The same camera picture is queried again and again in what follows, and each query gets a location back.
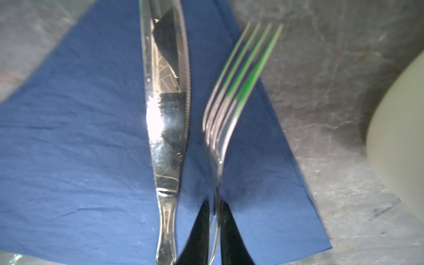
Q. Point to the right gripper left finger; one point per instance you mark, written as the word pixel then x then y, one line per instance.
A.
pixel 197 247

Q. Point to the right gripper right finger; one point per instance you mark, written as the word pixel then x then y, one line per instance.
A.
pixel 233 249

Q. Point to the silver fork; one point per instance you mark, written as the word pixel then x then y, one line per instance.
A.
pixel 227 101

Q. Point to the dark blue paper napkin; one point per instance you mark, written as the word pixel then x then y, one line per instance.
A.
pixel 77 184

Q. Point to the silver knife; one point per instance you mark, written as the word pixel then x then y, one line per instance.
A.
pixel 167 82

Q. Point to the white ceramic dish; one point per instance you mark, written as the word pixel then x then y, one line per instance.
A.
pixel 395 137

